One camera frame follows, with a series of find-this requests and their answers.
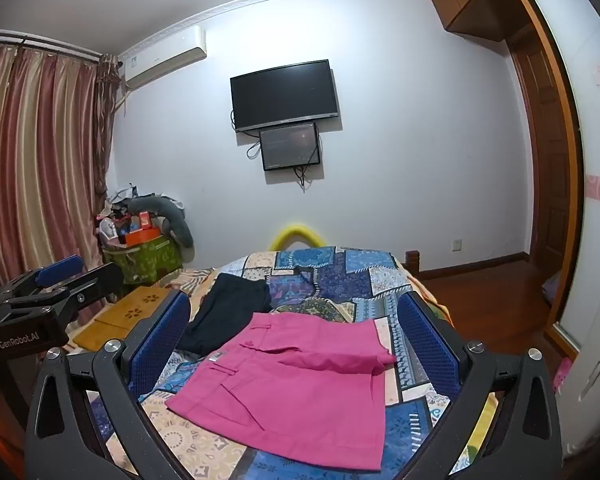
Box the wooden door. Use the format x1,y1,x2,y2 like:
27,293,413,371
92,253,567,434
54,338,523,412
500,0,586,361

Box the yellow foam ring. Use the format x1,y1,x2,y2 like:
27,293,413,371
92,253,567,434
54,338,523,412
270,226,325,252

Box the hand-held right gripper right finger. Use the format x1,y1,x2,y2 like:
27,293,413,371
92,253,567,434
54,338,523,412
397,290,563,480

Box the curtain rail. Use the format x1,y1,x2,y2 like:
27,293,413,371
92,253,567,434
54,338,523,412
0,29,104,63

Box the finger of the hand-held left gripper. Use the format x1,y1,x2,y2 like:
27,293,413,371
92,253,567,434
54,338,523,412
0,255,85,305
7,264,124,321

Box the striped orange cloth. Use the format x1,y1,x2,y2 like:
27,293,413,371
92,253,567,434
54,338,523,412
175,267,219,295

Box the pink pants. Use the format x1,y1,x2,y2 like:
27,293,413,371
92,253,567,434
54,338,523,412
165,312,398,472

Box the blue patchwork blanket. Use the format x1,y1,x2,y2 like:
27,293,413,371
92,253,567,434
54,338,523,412
87,246,486,480

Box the white air conditioner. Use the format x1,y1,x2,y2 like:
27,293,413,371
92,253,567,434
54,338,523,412
120,25,208,92

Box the dark navy pants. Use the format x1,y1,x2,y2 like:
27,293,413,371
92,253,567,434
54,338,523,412
177,273,273,356

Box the grey plush pillow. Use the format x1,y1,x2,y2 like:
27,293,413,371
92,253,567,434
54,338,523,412
128,194,195,251

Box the pink striped curtain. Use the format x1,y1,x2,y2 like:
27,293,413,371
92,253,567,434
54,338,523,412
0,42,123,288

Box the black monitor cable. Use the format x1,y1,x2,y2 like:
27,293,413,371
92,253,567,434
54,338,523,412
291,164,315,194

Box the black wall television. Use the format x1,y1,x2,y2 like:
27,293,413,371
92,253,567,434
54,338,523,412
230,59,341,133

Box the white appliance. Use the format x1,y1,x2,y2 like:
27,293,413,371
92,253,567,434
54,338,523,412
560,265,600,461

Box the green storage box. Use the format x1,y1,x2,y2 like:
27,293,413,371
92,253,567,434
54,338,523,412
102,237,185,286

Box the small black wall monitor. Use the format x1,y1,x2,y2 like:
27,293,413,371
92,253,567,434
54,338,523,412
259,122,323,172

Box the yellow bamboo stool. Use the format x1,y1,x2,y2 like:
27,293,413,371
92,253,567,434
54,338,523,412
72,310,136,354
97,286,175,331

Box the orange box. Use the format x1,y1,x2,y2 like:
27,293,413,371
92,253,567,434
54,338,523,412
124,227,161,247

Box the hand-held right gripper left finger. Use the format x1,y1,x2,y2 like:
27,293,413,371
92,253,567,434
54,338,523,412
24,287,201,480

